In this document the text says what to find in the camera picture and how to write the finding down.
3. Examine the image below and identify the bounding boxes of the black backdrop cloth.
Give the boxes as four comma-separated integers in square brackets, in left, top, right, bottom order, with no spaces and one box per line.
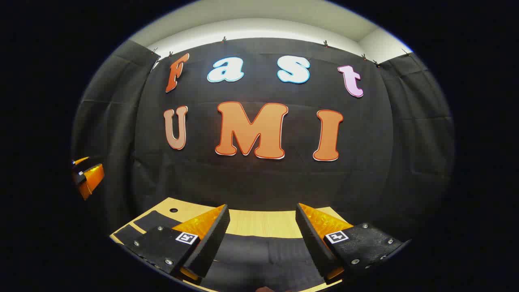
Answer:
[71,37,455,244]

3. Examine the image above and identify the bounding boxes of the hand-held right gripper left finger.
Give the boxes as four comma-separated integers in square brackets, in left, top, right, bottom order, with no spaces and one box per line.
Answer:
[123,204,231,282]

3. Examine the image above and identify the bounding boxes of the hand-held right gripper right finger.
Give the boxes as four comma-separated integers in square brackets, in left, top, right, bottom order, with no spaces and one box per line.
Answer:
[295,202,408,283]

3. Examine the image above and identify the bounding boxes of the dark jeans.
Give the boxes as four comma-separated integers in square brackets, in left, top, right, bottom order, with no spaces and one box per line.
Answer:
[113,210,343,292]

